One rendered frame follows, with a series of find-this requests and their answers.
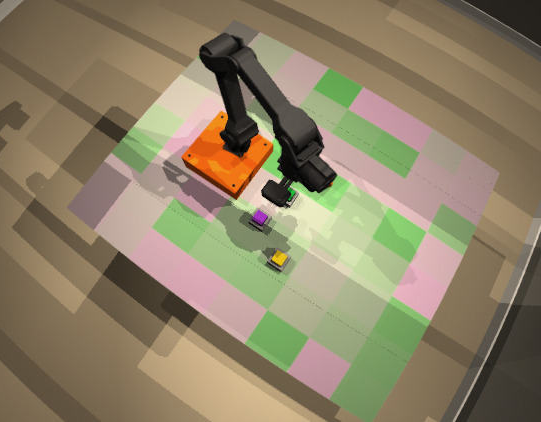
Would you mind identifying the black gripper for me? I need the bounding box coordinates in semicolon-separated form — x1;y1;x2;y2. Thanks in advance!
261;156;300;207

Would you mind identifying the purple button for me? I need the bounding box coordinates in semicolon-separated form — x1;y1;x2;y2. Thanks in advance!
248;208;272;232

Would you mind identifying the green button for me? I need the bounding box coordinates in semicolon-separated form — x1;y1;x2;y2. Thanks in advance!
285;187;299;208

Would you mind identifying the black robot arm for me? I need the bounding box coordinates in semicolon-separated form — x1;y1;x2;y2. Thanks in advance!
199;33;337;193

